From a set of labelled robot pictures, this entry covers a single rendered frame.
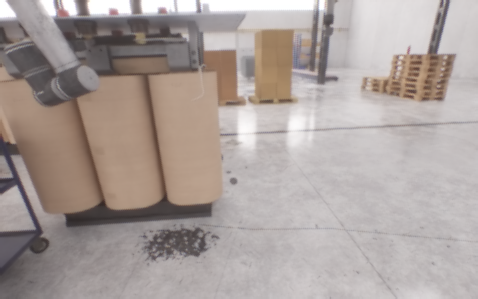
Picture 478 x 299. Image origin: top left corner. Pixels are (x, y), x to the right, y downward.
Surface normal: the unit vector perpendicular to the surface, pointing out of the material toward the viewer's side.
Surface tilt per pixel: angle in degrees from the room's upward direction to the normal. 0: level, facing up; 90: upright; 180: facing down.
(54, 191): 90
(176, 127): 90
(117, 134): 90
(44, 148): 90
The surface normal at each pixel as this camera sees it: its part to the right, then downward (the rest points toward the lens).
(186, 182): 0.09, 0.36
